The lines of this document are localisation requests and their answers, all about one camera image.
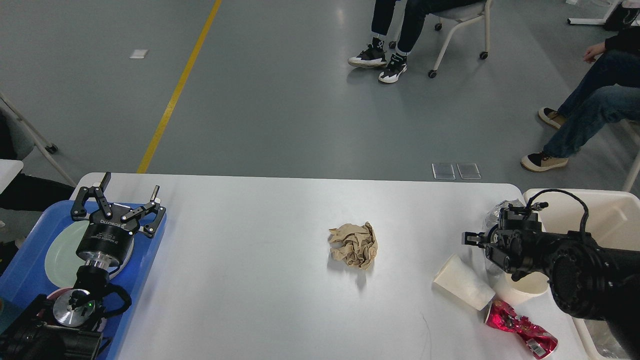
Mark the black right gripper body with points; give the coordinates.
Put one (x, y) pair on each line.
(501, 251)

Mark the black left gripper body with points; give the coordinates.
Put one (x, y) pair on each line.
(109, 241)

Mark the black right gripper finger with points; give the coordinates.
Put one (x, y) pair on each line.
(481, 239)

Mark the white paper cup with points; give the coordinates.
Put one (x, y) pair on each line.
(463, 282)
(517, 292)

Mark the green plate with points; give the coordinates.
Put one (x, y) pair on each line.
(61, 260)

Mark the pink mug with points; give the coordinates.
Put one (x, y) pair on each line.
(58, 293)

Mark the red foil wrapper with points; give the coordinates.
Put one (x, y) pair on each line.
(502, 316)

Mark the aluminium foil tray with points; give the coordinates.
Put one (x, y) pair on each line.
(604, 342)

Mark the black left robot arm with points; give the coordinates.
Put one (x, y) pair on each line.
(71, 327)

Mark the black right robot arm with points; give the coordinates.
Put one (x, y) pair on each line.
(587, 280)

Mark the pink plate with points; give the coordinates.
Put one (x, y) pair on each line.
(115, 270)

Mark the seated person in black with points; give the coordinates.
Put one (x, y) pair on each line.
(25, 192)

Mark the floor socket plate right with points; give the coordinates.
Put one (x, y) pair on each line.
(468, 171)

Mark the floor socket plate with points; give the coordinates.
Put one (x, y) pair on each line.
(468, 171)
(443, 171)

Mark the floor socket plate left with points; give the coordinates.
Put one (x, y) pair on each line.
(443, 171)

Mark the beige plastic bin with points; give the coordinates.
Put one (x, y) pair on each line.
(613, 222)

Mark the crumpled brown paper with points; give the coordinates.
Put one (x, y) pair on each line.
(355, 245)

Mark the white paper on floor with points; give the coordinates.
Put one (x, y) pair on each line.
(139, 54)

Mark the person in blue jeans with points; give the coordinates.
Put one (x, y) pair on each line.
(608, 93)

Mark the white office chair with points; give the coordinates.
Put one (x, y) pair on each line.
(463, 16)

